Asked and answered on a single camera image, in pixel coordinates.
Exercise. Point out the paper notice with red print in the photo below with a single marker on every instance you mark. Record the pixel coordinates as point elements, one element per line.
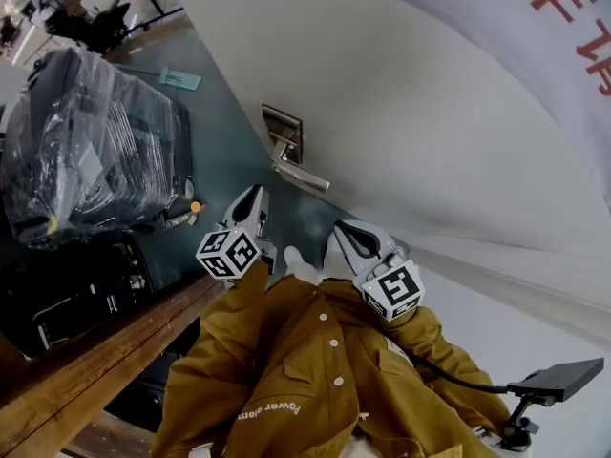
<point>549,41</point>

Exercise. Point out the light wooden beam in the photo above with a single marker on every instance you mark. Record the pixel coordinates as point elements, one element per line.
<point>71,380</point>

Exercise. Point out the person's right forearm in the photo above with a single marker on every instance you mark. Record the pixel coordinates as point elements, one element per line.
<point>444,351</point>

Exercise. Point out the black equipment rack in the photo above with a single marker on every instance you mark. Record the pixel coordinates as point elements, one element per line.
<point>95,294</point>

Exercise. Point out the person's left forearm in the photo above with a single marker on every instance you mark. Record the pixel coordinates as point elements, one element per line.
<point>229,313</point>

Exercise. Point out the plastic-wrapped dark suitcase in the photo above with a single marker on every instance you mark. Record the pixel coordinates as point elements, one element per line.
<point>95,136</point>

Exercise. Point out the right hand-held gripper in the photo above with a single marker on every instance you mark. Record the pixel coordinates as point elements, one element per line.
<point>391,289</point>

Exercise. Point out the black office chair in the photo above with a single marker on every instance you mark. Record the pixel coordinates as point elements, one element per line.
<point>105,22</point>

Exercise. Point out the person's mustard jacket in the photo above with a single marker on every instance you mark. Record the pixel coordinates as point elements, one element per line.
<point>296,375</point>

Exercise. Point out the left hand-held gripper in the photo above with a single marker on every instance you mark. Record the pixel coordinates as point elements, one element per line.
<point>224,256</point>

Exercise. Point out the orange round cap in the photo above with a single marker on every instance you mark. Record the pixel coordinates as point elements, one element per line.
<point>195,206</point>

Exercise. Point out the black flat device box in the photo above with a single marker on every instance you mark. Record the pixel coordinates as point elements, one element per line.
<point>563,380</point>

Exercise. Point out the white door with handle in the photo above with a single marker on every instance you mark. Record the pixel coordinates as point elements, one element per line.
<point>406,112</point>

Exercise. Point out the person's white shoe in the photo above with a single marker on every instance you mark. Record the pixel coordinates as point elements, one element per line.
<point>298,265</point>

